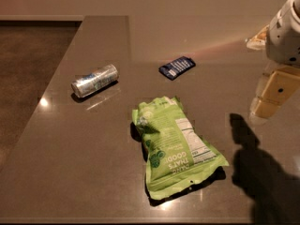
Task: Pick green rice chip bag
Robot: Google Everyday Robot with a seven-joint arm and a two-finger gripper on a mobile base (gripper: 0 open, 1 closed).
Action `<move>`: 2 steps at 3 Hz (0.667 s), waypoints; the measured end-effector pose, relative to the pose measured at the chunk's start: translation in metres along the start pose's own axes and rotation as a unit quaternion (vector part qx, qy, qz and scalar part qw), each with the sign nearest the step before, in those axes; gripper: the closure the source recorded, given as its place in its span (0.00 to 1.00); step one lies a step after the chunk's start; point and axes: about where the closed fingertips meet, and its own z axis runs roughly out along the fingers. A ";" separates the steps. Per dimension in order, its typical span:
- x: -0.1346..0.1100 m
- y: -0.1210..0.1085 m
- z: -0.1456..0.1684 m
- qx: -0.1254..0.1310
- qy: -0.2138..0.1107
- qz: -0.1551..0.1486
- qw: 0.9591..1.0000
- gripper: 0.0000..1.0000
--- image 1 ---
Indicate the dark blue snack packet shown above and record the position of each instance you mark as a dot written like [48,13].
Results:
[177,67]

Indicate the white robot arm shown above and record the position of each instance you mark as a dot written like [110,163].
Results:
[280,39]

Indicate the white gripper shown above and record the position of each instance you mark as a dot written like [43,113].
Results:
[283,42]

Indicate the silver drink can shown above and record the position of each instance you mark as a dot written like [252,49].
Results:
[95,81]

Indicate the green rice chip bag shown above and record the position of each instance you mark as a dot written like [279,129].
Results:
[177,158]

